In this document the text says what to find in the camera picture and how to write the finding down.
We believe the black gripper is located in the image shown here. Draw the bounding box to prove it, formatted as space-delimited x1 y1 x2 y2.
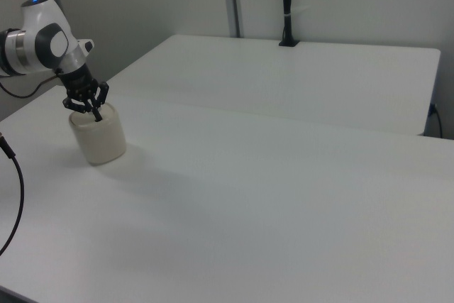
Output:
56 62 110 122

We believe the cream trash bin with lid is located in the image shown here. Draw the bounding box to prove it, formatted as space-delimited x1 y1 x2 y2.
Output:
67 102 128 167

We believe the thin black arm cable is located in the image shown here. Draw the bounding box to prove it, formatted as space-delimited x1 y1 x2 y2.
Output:
0 74 60 99

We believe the thick black cable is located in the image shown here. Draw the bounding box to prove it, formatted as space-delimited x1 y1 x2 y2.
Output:
0 131 25 258

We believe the black cable by table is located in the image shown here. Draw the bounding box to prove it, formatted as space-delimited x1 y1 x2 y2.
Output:
428 103 444 138

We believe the black pole with base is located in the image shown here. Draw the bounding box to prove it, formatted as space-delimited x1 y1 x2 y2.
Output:
278 0 301 48

